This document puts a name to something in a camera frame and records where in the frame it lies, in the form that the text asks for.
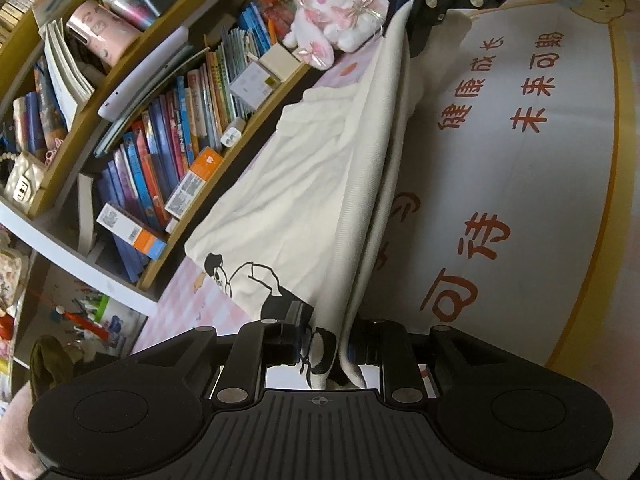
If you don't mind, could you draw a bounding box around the white shelf frame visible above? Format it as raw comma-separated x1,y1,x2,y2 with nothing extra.
0,205,158,316

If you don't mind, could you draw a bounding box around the pink fuzzy cloth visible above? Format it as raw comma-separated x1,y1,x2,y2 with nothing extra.
0,385,48,480

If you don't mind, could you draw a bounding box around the pink flower ornament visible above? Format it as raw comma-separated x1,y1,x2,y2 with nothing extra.
0,252,30,311

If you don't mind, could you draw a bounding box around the pink white bunny plush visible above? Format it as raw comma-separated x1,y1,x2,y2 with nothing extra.
282,0,391,71

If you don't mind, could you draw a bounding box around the flat orange white box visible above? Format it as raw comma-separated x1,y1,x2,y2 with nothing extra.
164,146,224,220

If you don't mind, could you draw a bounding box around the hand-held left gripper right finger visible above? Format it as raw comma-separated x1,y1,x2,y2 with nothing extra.
347,317,506,408

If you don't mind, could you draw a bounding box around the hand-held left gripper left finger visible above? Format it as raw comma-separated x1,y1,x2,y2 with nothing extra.
135,301,317,408

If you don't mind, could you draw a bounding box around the small beige box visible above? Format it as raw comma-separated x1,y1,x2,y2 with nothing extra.
257,42,303,81

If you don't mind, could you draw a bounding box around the white printed desk mat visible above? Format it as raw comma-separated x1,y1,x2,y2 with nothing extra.
350,0,640,396

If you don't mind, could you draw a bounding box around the pen holder with pens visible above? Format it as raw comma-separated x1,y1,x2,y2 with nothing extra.
50,290,111,341

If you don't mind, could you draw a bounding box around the white square box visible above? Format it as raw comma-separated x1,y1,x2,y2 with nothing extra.
229,60,281,111

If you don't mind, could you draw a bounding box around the white tablet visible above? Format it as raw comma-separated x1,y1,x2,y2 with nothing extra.
97,27,190,122

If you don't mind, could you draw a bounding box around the olive green bag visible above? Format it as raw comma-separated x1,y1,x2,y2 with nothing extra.
29,335,83,401

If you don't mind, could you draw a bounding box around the tall orange blue box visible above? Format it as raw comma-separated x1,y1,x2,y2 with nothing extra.
96,203,167,261

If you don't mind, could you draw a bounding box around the row of colourful books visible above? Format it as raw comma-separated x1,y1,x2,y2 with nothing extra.
95,2,301,283

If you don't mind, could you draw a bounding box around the pink cup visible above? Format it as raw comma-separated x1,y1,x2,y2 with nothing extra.
66,1,142,67

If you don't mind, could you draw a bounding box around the cream t-shirt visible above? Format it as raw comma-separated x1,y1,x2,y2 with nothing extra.
185,0,473,391

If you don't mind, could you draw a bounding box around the beige quilted purse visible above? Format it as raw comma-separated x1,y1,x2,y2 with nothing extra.
4,152,47,211

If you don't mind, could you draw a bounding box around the iridescent bottle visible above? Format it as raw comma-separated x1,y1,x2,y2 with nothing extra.
102,0,161,31

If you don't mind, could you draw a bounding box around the white charger block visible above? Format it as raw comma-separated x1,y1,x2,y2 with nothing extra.
220,119,247,148

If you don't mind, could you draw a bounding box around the thick grey-edged book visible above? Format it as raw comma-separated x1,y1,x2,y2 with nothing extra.
77,172,101,256

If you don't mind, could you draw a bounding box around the wooden bookshelf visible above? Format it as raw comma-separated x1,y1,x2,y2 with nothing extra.
0,0,321,291

